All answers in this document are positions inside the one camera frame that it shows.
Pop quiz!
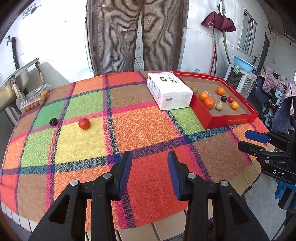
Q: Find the far orange mandarin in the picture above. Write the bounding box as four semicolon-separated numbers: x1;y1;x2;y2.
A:
216;86;225;96

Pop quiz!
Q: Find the light blue wash basin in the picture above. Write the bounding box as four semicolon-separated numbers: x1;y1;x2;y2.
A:
233;55;256;73

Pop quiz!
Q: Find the small yellow-orange mandarin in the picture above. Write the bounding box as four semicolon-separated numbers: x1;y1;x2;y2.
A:
230;101;239;110

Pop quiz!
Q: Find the green checked rag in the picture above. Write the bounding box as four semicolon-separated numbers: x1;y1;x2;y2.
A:
233;64;242;74

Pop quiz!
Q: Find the dark plum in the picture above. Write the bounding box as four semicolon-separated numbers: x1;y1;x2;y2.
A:
221;96;227;102
49;118;58;126

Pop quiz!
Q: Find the large orange mandarin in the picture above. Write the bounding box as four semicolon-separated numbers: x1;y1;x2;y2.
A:
202;96;215;109

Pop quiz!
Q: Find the maroon folded umbrella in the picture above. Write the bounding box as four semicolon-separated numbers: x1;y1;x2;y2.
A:
201;11;236;33

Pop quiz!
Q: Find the brown kiwi-like fruit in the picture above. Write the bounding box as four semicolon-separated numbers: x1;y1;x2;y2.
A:
191;86;198;94

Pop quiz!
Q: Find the red cherry tomato in box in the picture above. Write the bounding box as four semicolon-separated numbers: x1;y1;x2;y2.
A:
227;96;234;103

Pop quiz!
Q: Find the red handled broom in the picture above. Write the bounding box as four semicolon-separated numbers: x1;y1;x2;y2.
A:
209;33;218;76

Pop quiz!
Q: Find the medium orange mandarin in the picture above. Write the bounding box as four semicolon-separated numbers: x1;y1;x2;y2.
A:
199;91;208;101

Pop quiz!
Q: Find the quilt-covered scooter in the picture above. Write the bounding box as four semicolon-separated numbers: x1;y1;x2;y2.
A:
254;65;295;132

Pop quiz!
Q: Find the brown padded door curtain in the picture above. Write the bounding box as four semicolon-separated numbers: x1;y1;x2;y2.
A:
86;1;188;76

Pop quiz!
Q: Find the colourful plaid tablecloth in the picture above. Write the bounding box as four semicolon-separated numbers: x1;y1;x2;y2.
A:
1;72;266;228

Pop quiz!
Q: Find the metal sink stand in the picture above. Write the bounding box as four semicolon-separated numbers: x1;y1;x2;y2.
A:
0;58;45;112

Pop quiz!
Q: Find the white tissue pack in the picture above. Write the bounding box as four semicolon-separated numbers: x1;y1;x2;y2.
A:
147;72;193;110

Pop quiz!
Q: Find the clear plastic fruit container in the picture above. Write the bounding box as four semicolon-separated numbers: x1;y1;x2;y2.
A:
16;83;51;113

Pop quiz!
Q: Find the small tan longan fruit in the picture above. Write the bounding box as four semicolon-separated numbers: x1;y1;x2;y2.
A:
215;103;223;111

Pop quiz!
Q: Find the white air conditioner unit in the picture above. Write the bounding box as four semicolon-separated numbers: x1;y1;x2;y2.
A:
224;64;257;99

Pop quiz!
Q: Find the red shallow cardboard box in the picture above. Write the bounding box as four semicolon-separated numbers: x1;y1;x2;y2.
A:
173;71;258;129

